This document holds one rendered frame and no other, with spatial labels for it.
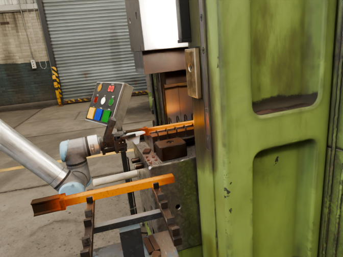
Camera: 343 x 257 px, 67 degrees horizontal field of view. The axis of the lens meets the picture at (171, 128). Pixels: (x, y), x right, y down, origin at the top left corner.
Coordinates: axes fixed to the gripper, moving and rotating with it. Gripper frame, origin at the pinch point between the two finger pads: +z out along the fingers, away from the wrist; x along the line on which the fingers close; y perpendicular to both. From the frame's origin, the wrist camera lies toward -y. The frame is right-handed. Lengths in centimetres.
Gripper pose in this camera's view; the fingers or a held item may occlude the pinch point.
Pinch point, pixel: (141, 130)
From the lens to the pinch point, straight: 122.9
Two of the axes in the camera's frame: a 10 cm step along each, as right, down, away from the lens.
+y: 1.1, 9.5, 2.9
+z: 9.4, -2.0, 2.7
